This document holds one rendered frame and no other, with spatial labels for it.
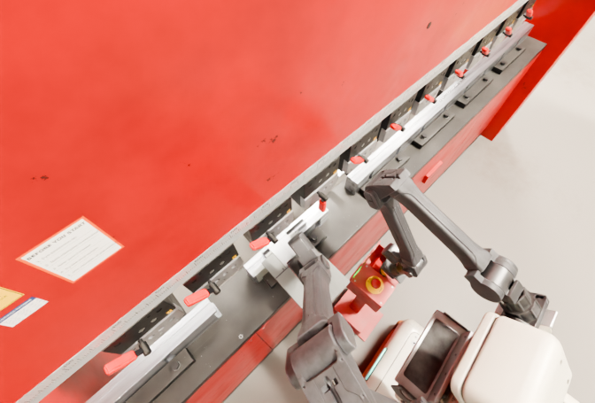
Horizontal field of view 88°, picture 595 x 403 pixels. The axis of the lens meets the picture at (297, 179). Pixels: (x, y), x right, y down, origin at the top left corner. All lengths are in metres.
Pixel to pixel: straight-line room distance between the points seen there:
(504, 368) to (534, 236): 2.02
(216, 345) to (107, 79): 1.01
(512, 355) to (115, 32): 0.85
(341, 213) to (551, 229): 1.86
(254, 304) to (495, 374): 0.77
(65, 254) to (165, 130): 0.22
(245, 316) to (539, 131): 2.96
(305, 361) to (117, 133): 0.40
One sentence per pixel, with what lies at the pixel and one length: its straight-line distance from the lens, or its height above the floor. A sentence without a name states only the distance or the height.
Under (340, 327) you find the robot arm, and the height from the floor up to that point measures 1.57.
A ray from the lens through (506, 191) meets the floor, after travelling 2.88.
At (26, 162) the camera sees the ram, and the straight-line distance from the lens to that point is 0.42.
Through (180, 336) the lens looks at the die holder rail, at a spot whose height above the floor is 0.97.
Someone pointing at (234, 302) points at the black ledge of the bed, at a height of 0.88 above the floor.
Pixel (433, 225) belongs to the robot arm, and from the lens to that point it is 0.91.
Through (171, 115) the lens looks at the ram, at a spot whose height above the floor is 1.79.
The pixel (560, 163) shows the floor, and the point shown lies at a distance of 3.32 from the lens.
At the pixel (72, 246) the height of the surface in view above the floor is 1.68.
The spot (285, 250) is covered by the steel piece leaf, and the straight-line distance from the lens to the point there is 1.15.
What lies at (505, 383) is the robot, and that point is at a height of 1.36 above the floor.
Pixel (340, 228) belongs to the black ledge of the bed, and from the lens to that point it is 1.33.
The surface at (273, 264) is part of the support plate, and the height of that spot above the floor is 1.00.
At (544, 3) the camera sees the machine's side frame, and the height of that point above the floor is 1.07.
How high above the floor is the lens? 2.08
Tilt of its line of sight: 57 degrees down
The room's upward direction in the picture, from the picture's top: 2 degrees counter-clockwise
